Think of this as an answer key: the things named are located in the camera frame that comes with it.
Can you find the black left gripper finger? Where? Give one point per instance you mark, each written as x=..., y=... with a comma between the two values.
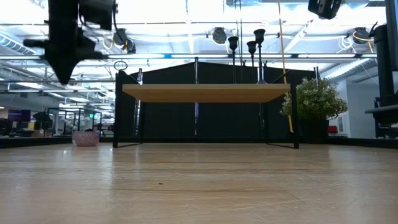
x=56, y=56
x=74, y=54

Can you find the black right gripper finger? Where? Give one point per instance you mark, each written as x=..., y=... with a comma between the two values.
x=325, y=7

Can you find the pink patterned bowl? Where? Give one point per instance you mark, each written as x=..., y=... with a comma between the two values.
x=85, y=139

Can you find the purple display screen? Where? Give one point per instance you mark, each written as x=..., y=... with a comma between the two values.
x=18, y=115

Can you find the thin metal pole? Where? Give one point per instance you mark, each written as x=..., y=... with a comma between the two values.
x=196, y=74
x=139, y=93

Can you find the green potted plant white flowers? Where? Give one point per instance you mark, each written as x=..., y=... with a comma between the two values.
x=314, y=99

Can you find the black backdrop panel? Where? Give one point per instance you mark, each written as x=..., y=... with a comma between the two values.
x=174, y=121

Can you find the red box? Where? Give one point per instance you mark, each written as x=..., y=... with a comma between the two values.
x=332, y=129

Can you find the black metal table frame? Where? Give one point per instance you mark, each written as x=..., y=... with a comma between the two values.
x=46, y=141

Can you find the wooden shelf black metal frame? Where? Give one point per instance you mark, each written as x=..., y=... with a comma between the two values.
x=205, y=93

